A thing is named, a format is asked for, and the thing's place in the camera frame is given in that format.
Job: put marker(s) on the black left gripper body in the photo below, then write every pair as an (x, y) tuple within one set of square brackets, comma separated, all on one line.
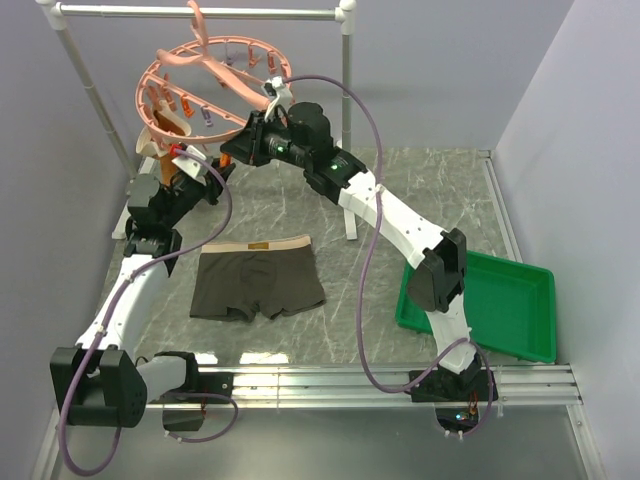
[(184, 197)]

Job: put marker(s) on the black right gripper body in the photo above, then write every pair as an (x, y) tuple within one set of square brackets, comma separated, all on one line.
[(268, 143)]

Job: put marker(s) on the dark brown boxer underwear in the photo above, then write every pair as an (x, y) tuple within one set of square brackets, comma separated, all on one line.
[(235, 281)]

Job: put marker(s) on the pink round clip hanger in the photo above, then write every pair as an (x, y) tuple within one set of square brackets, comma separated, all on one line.
[(207, 128)]

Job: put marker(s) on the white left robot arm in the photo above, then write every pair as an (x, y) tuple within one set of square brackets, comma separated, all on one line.
[(108, 345)]

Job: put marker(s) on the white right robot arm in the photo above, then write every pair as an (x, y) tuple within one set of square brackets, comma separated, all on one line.
[(301, 137)]

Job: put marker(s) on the orange brown hanging underwear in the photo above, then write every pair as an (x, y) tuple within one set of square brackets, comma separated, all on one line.
[(148, 144)]

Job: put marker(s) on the white metal clothes rack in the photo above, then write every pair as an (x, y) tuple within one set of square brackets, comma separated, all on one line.
[(236, 80)]

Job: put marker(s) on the green plastic tray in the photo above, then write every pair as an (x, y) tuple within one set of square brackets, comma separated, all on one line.
[(509, 308)]

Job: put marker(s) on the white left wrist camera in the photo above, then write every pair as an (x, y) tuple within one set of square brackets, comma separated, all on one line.
[(191, 161)]

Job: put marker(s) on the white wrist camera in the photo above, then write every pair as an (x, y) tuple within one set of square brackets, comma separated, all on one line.
[(279, 95), (191, 161)]

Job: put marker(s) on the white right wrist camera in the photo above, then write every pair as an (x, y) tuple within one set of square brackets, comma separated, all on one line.
[(279, 95)]

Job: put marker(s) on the aluminium mounting rail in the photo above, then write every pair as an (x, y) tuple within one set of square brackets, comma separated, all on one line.
[(320, 387)]

